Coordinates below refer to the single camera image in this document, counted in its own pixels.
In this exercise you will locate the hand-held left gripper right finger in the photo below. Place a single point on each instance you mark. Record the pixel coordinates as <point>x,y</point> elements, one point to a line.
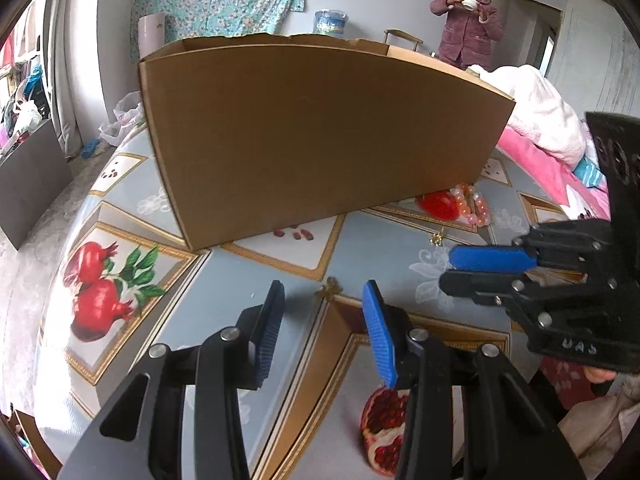
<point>377,330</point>

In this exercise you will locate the person's right hand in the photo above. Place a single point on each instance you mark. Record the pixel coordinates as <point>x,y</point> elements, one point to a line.
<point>600,374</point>

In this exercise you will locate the pale pink roll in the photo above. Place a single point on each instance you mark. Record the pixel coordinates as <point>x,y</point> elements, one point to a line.
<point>151,35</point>

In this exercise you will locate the blue striped cloth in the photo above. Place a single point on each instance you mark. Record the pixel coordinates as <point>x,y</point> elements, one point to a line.
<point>590,172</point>

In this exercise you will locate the small blue object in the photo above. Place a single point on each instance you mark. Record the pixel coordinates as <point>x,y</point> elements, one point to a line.
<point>91,149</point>

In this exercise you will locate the grey cabinet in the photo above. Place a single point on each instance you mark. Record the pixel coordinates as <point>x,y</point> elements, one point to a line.
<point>30,185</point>

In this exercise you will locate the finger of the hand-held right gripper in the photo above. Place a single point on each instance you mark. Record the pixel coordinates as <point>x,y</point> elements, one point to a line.
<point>490,259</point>
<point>470,285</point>

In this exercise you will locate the pomegranate print tablecloth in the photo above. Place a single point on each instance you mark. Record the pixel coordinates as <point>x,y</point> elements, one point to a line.
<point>165,310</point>

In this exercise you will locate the brown cardboard box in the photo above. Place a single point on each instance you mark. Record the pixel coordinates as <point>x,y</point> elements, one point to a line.
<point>325,135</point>

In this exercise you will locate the white fluffy blanket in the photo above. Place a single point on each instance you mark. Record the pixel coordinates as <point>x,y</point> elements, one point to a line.
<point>540,105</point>

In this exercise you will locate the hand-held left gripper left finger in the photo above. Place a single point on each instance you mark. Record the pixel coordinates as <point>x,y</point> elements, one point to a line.
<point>269,332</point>

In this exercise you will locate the white bowl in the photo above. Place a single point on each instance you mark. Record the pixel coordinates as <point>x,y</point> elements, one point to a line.
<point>470,5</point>

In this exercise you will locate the teal floral wall cloth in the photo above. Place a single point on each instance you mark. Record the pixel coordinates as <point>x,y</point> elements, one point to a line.
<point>220,5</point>

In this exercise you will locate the white plastic bag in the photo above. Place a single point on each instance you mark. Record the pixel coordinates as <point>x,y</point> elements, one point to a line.
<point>122,120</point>

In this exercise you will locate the white door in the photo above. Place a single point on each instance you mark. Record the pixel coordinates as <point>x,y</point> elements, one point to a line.
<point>595,50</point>

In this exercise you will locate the blue and white bucket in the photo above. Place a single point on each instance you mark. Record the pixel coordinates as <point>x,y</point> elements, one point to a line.
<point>330,22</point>

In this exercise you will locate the pile of clothes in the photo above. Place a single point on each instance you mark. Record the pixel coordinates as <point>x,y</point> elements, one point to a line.
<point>22,110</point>

